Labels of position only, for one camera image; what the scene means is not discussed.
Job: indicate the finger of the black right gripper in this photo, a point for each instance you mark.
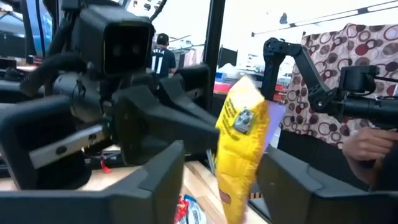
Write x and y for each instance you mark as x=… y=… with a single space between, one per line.
x=155 y=124
x=186 y=96

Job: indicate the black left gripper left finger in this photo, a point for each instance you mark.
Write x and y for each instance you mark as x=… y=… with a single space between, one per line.
x=93 y=208

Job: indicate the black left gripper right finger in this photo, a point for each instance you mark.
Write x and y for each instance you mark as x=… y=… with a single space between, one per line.
x=311 y=205

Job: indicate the yellow purple candy packet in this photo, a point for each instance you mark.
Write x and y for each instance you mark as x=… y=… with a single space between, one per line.
x=239 y=161

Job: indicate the red Skittles candy packet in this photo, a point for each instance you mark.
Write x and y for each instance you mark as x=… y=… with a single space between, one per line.
x=181 y=209

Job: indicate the blue white candy packet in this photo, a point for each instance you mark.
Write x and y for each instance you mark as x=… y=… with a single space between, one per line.
x=195 y=214

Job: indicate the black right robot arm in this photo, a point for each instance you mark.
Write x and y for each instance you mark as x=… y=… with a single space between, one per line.
x=12 y=88

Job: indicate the red zip tie tag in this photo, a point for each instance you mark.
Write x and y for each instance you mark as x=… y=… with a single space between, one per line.
x=104 y=165

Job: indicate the person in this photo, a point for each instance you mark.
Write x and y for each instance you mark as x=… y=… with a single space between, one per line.
x=161 y=57

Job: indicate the person's hand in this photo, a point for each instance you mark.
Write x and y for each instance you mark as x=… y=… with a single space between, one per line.
x=363 y=146

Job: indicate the monitor with blue screen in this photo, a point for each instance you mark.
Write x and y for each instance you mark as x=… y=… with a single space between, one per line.
x=46 y=28

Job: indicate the cream cloth with maroon circles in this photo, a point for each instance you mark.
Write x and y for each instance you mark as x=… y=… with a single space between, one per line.
x=342 y=40

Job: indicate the black metal table frame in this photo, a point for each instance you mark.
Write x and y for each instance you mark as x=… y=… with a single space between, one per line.
x=214 y=46

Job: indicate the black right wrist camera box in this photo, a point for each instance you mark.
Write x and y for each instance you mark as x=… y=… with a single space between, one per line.
x=115 y=40

